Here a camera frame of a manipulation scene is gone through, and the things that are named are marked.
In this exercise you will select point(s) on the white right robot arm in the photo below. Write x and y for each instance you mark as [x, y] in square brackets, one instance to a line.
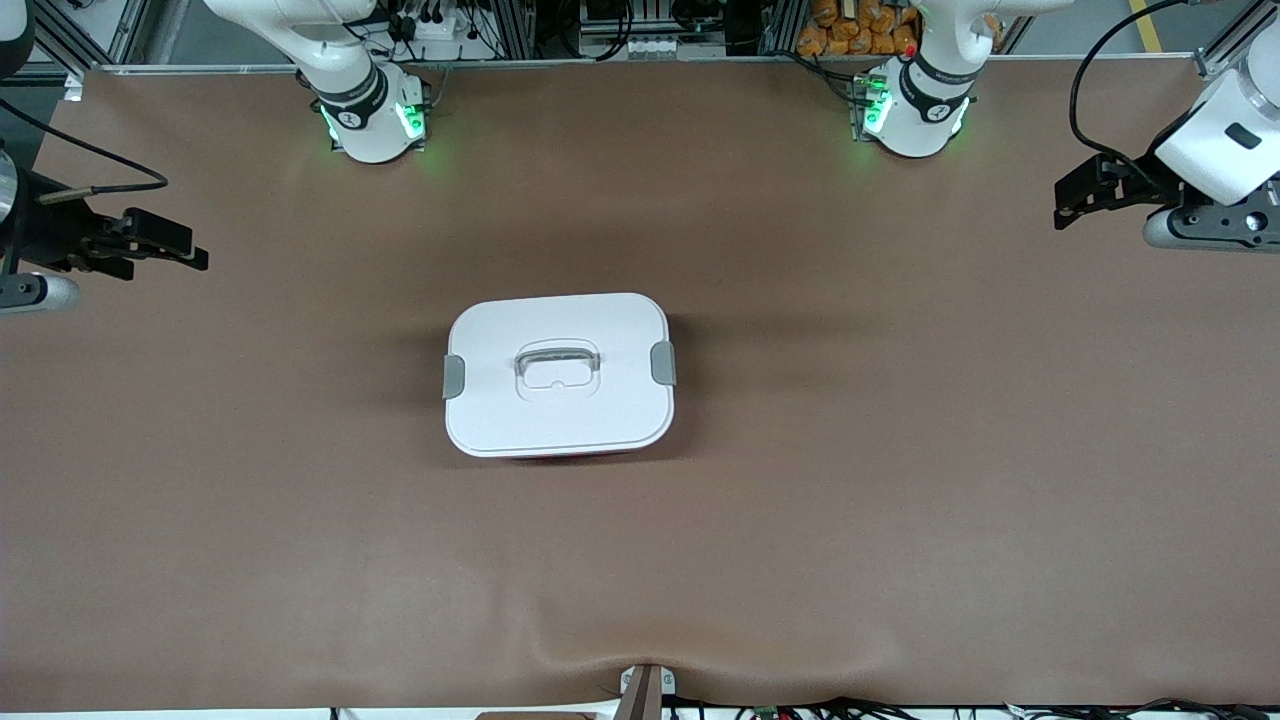
[365, 120]

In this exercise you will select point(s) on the metal table edge bracket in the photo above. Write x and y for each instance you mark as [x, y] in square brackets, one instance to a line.
[645, 695]

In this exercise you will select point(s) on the white power strip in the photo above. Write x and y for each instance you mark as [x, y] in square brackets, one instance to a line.
[435, 40]

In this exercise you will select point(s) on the brown table cover sheet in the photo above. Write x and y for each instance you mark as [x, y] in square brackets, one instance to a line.
[900, 580]

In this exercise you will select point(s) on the aluminium frame post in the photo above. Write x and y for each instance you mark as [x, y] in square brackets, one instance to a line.
[510, 30]
[1215, 62]

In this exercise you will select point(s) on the aluminium frame strut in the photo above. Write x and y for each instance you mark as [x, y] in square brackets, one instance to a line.
[130, 30]

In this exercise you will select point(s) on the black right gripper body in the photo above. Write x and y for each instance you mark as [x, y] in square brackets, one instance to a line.
[45, 232]

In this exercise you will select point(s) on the white socket block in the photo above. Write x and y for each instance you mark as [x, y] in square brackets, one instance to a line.
[645, 47]

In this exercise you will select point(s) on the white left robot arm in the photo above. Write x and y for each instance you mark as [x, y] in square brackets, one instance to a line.
[925, 110]

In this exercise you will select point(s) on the orange snack packets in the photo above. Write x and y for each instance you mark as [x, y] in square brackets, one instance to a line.
[860, 30]

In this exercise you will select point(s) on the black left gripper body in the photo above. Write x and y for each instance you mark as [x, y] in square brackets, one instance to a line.
[1137, 182]

